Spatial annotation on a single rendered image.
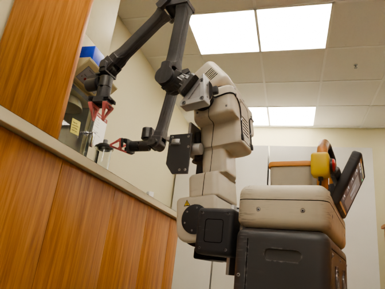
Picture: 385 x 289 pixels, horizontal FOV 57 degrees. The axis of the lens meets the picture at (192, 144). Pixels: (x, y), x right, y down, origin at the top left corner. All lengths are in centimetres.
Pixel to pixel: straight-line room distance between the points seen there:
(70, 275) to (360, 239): 355
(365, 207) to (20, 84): 384
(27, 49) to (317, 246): 166
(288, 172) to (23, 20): 162
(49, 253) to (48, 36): 110
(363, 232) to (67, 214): 364
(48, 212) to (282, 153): 369
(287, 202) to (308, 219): 7
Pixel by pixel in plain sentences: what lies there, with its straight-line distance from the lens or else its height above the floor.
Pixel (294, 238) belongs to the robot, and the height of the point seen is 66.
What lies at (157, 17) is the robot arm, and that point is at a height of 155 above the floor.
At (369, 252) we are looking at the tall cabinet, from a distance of 454.
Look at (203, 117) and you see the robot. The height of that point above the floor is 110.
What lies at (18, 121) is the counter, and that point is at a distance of 121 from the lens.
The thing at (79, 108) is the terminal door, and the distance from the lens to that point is 199.
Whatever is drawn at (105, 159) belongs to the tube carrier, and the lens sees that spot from 205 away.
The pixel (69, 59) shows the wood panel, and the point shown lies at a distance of 186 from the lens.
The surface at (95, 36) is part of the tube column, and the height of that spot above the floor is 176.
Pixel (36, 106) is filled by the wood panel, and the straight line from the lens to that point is 182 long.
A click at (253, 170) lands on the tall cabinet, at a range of 465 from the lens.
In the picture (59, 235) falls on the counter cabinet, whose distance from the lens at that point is 146.
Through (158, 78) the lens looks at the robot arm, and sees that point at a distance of 136.
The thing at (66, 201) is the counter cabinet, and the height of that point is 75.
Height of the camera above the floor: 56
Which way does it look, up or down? 19 degrees up
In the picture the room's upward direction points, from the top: 7 degrees clockwise
